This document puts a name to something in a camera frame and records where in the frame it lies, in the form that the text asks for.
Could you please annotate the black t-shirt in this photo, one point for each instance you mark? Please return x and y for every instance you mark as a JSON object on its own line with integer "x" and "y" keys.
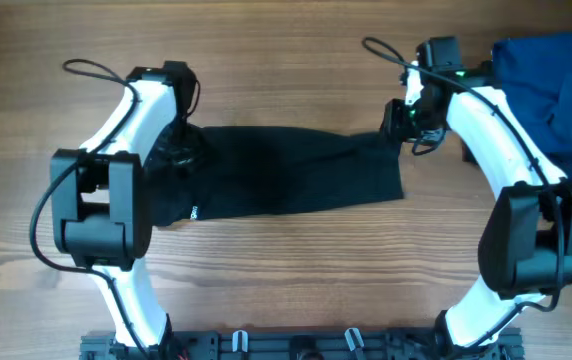
{"x": 255, "y": 170}

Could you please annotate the blue garment pile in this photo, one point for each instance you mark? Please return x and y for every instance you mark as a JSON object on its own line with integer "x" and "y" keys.
{"x": 536, "y": 75}

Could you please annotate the black garment under pile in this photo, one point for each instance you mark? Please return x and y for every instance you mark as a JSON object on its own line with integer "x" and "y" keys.
{"x": 467, "y": 155}

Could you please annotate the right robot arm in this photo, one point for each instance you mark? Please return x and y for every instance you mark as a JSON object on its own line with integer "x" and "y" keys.
{"x": 525, "y": 252}

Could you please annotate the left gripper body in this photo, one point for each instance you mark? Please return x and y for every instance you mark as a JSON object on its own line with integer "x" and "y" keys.
{"x": 177, "y": 146}

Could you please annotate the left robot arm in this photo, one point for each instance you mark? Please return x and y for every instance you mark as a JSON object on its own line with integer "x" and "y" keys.
{"x": 93, "y": 218}

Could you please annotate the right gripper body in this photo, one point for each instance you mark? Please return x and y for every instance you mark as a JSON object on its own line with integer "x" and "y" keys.
{"x": 409, "y": 121}

